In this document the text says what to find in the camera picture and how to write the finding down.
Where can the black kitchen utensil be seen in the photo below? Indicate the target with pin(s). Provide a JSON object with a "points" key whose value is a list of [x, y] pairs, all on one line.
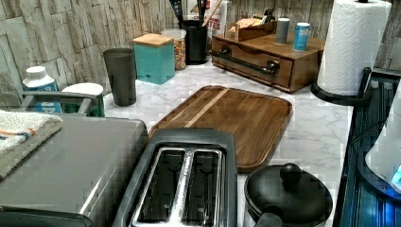
{"points": [[177, 8]]}

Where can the black utensil holder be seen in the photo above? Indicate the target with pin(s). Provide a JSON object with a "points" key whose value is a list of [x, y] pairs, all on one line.
{"points": [[195, 41]]}

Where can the grey cylindrical shaker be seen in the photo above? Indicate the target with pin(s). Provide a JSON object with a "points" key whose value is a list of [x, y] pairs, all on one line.
{"points": [[282, 30]]}

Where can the dark grey plastic cup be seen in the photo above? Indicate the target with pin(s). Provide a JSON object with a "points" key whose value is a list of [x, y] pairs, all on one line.
{"points": [[122, 75]]}

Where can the folded striped towel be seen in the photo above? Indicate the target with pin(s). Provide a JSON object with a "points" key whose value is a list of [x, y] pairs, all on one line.
{"points": [[21, 133]]}

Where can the wooden organizer tray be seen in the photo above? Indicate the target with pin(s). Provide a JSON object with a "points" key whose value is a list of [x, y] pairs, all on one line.
{"points": [[239, 34]]}

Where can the wooden drawer cabinet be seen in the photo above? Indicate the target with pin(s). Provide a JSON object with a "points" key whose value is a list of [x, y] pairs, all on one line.
{"points": [[306, 64]]}

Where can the wooden cutting board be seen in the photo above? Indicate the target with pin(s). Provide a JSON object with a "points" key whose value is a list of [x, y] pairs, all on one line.
{"points": [[256, 121]]}

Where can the white bottle blue label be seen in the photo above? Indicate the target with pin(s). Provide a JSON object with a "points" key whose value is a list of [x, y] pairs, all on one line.
{"points": [[38, 80]]}

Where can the grey metal appliance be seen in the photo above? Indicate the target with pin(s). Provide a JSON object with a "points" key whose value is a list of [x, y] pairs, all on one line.
{"points": [[78, 176]]}

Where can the glass jar with cereal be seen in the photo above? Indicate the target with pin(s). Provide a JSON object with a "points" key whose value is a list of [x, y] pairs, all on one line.
{"points": [[178, 36]]}

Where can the teal canister with wooden lid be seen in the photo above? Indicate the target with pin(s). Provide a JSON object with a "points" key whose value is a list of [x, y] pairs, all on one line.
{"points": [[154, 58]]}

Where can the cereal box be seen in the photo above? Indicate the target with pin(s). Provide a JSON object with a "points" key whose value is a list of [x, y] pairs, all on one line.
{"points": [[217, 23]]}

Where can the wooden spoon handle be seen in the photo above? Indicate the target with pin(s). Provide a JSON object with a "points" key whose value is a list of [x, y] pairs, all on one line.
{"points": [[213, 8]]}

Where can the black pot with lid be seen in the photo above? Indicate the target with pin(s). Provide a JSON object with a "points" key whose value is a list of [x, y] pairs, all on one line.
{"points": [[286, 196]]}

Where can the white paper towel roll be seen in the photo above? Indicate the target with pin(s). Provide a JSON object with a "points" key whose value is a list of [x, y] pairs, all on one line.
{"points": [[352, 42]]}

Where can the wooden drawer front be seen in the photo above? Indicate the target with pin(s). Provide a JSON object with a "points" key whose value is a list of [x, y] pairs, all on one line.
{"points": [[251, 55]]}

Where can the black two-slot toaster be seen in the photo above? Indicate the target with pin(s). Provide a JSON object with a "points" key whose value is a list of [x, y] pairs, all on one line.
{"points": [[185, 178]]}

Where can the blue cylindrical can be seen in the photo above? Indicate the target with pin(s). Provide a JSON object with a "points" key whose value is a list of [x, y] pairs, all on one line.
{"points": [[301, 35]]}

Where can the dark metal drawer handle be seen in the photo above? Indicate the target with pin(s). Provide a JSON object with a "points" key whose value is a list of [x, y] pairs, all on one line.
{"points": [[271, 68]]}

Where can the black paper towel holder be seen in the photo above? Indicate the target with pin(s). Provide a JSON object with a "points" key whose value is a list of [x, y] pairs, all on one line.
{"points": [[361, 98]]}

